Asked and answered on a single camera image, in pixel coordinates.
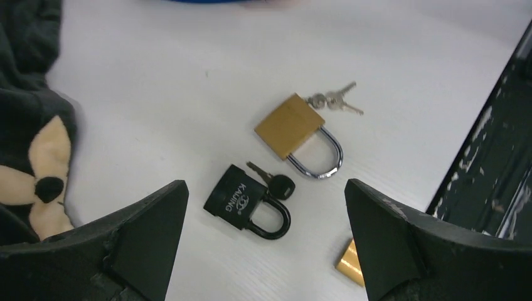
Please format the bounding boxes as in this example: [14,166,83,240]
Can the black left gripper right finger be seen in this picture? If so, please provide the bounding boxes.
[344,179,531,300]

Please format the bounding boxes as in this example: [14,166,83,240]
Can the small brass padlock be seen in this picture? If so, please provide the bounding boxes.
[334,240,365,287]

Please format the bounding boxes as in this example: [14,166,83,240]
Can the black padlock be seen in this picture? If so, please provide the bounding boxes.
[203,164,292,240]

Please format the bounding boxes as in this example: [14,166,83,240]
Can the silver keys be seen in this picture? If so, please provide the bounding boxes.
[304,81,364,116]

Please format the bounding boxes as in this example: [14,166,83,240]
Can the small key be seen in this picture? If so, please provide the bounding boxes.
[246,162,295,201]

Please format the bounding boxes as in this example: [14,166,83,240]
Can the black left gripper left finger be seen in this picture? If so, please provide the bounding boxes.
[1,180,189,300]

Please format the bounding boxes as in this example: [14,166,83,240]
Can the black floral patterned blanket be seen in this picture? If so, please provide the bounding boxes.
[1,1,77,245]

